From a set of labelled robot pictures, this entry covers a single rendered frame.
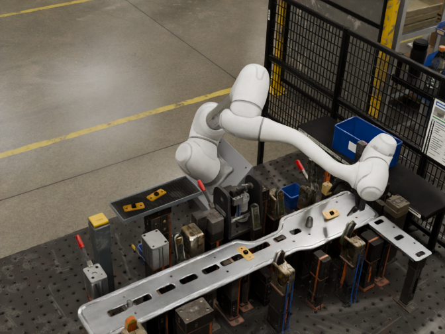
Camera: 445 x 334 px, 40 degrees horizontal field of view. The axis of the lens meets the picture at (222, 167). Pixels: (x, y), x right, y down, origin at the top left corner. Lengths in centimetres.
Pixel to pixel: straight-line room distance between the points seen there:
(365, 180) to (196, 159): 99
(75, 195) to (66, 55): 235
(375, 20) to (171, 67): 233
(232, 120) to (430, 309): 122
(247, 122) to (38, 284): 120
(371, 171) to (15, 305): 161
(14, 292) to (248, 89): 136
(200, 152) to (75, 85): 311
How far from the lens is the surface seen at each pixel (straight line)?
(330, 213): 280
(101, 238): 254
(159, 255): 248
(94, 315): 237
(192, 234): 254
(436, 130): 298
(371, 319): 283
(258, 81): 258
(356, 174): 238
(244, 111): 253
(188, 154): 302
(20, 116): 560
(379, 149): 246
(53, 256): 307
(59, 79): 614
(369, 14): 474
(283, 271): 246
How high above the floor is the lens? 276
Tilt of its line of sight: 35 degrees down
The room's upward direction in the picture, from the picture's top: 2 degrees clockwise
